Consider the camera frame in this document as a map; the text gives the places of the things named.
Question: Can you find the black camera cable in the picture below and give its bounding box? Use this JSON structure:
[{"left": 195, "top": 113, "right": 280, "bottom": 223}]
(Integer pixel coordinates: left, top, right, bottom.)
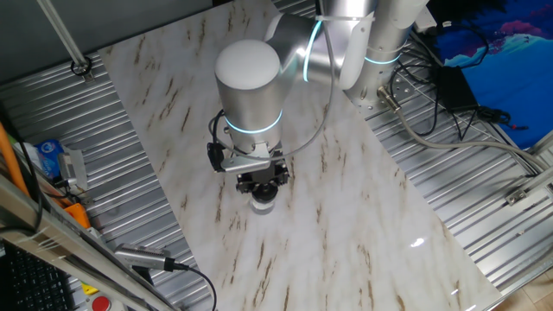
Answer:
[{"left": 170, "top": 258, "right": 219, "bottom": 311}]

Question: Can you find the aluminium frame rail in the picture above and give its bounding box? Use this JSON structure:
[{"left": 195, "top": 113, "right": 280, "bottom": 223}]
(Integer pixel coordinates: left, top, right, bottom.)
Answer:
[{"left": 503, "top": 129, "right": 553, "bottom": 206}]

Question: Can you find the black power adapter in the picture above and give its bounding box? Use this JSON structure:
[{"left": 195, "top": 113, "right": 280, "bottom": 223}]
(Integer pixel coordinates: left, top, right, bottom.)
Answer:
[{"left": 434, "top": 64, "right": 480, "bottom": 113}]

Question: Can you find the clear glass jar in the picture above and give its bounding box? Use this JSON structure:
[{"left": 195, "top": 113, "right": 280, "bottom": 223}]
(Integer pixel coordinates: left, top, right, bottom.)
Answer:
[{"left": 250, "top": 197, "right": 277, "bottom": 216}]

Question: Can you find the orange button box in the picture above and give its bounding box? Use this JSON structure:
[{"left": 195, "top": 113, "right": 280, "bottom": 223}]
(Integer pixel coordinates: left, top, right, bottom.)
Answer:
[{"left": 63, "top": 201, "right": 92, "bottom": 230}]

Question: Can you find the white power strip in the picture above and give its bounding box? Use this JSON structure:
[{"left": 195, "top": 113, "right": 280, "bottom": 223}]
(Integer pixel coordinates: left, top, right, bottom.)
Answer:
[{"left": 413, "top": 7, "right": 438, "bottom": 35}]

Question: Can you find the black keyboard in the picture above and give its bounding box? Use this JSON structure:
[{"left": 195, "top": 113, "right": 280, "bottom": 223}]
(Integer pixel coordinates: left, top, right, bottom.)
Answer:
[{"left": 0, "top": 241, "right": 79, "bottom": 311}]

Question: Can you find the black ring on post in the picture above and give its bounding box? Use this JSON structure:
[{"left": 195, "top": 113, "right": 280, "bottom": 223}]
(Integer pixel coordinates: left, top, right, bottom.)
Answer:
[{"left": 70, "top": 54, "right": 93, "bottom": 78}]

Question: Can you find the aluminium frame post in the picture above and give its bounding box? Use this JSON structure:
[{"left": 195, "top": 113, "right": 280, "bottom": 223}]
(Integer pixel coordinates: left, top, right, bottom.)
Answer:
[{"left": 36, "top": 0, "right": 96, "bottom": 84}]

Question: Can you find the black hanging cable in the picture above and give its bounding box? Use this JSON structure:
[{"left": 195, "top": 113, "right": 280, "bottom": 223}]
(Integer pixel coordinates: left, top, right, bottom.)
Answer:
[{"left": 0, "top": 103, "right": 44, "bottom": 225}]

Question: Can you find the silver finned camera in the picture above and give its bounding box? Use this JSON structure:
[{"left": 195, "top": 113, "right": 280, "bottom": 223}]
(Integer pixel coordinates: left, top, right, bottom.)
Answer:
[{"left": 113, "top": 242, "right": 176, "bottom": 273}]

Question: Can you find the red button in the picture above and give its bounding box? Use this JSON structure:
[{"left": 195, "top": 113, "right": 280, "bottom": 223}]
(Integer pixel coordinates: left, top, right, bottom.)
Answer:
[{"left": 88, "top": 295, "right": 126, "bottom": 311}]

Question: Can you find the blue printed poster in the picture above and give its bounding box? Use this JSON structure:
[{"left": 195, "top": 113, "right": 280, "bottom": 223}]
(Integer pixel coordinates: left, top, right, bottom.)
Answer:
[{"left": 434, "top": 0, "right": 553, "bottom": 150}]

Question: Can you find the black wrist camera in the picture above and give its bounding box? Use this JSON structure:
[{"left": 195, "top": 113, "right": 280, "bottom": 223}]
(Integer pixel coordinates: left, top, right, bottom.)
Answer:
[{"left": 206, "top": 141, "right": 226, "bottom": 174}]

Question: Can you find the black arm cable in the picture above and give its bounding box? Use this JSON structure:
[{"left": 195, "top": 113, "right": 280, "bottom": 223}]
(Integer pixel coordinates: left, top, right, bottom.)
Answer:
[{"left": 207, "top": 110, "right": 228, "bottom": 150}]

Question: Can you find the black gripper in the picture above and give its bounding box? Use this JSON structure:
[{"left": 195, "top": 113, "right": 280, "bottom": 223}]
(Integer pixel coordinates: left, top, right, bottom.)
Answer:
[{"left": 235, "top": 149, "right": 291, "bottom": 195}]

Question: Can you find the black cable with plug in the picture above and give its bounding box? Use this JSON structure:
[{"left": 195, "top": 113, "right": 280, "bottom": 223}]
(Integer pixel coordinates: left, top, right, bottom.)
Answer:
[{"left": 474, "top": 105, "right": 529, "bottom": 130}]

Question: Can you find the thin black cable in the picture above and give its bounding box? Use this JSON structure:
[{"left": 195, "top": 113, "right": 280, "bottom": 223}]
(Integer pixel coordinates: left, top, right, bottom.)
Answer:
[{"left": 439, "top": 20, "right": 493, "bottom": 67}]

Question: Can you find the orange hose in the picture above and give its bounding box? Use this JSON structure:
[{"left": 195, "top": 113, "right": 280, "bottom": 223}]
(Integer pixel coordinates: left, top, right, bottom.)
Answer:
[{"left": 0, "top": 122, "right": 31, "bottom": 198}]

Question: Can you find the grey finned metal device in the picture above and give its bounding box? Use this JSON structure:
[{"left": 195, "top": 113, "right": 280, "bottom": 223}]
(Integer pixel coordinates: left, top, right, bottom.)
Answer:
[{"left": 57, "top": 146, "right": 90, "bottom": 194}]

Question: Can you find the blue white tissue packet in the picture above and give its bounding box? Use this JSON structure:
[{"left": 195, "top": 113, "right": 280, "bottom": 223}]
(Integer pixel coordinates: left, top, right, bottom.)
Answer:
[{"left": 12, "top": 138, "right": 66, "bottom": 181}]

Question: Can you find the metal corner bracket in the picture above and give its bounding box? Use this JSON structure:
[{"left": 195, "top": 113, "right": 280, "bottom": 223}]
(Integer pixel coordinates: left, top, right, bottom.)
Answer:
[{"left": 504, "top": 187, "right": 531, "bottom": 207}]

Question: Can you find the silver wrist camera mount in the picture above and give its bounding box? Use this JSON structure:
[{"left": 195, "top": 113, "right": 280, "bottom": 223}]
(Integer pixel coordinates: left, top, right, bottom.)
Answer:
[{"left": 219, "top": 143, "right": 272, "bottom": 175}]

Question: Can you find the thick grey cable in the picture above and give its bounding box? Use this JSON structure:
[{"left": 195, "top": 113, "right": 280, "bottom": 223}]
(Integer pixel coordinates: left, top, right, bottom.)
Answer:
[{"left": 376, "top": 85, "right": 553, "bottom": 174}]

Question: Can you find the black base cable bundle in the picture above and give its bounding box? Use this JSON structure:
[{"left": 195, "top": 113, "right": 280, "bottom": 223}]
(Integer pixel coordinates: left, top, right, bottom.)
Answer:
[{"left": 388, "top": 55, "right": 442, "bottom": 138}]

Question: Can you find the aluminium frame beam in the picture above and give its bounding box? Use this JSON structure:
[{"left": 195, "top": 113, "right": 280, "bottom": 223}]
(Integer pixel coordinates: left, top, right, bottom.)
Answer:
[{"left": 0, "top": 172, "right": 182, "bottom": 311}]

